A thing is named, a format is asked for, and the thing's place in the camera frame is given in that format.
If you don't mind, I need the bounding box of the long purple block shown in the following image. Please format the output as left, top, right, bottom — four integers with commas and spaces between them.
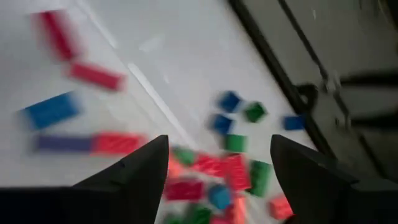
30, 133, 94, 155

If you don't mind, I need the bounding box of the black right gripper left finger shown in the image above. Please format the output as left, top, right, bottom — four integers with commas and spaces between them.
72, 134, 170, 224

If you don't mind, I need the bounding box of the small blue block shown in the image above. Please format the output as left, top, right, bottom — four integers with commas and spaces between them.
282, 114, 307, 131
206, 184, 233, 210
208, 113, 234, 135
216, 90, 243, 113

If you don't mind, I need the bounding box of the black clamp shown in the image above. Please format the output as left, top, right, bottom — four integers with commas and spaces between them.
295, 82, 321, 111

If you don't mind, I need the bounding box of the red block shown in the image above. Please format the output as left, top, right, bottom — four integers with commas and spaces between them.
32, 9, 83, 63
163, 179, 205, 202
65, 60, 127, 93

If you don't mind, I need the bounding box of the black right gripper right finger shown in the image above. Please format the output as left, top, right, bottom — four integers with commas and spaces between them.
269, 134, 360, 224

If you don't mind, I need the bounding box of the small green block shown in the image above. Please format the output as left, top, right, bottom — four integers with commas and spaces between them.
223, 133, 249, 153
172, 146, 198, 167
243, 101, 268, 124

